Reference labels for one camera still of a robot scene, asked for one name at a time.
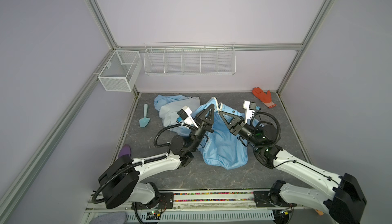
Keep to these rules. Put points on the light blue jacket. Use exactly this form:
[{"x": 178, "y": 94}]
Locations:
[{"x": 219, "y": 148}]

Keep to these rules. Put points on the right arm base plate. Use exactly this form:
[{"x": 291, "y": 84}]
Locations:
[{"x": 263, "y": 199}]

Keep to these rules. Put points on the grey cloth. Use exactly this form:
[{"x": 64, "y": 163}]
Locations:
[{"x": 110, "y": 218}]

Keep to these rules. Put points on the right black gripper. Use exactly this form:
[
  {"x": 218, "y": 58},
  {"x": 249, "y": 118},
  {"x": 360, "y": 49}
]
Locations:
[{"x": 239, "y": 127}]

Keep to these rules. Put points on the mint green trowel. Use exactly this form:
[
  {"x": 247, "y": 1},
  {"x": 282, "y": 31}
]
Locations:
[{"x": 143, "y": 122}]

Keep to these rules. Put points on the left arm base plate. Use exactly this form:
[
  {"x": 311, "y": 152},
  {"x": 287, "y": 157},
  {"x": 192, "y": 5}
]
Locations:
[{"x": 164, "y": 201}]

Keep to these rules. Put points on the white mesh box basket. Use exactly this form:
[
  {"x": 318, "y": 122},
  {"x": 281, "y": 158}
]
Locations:
[{"x": 121, "y": 71}]

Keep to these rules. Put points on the white wire shelf basket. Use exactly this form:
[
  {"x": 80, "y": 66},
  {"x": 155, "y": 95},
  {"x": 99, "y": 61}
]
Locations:
[{"x": 190, "y": 58}]

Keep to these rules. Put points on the purple pink brush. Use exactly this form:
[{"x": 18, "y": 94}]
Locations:
[{"x": 125, "y": 151}]

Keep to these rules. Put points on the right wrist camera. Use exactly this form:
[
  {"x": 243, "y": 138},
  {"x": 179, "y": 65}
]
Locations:
[{"x": 250, "y": 108}]

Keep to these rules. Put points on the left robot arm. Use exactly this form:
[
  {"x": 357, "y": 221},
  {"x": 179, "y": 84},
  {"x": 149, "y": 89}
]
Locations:
[{"x": 123, "y": 180}]

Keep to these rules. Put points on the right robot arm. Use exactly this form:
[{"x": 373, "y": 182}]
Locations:
[{"x": 339, "y": 196}]

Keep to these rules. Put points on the green circuit board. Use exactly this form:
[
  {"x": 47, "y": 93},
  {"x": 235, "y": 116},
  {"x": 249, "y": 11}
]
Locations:
[{"x": 153, "y": 216}]

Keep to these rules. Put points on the white slotted vent strip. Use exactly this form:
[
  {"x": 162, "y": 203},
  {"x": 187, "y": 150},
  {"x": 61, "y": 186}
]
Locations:
[{"x": 208, "y": 216}]

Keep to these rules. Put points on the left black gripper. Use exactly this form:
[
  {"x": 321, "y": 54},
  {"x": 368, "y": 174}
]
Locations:
[{"x": 203, "y": 126}]

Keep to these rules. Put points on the orange red glove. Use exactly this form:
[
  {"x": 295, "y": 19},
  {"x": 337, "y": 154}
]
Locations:
[{"x": 264, "y": 97}]

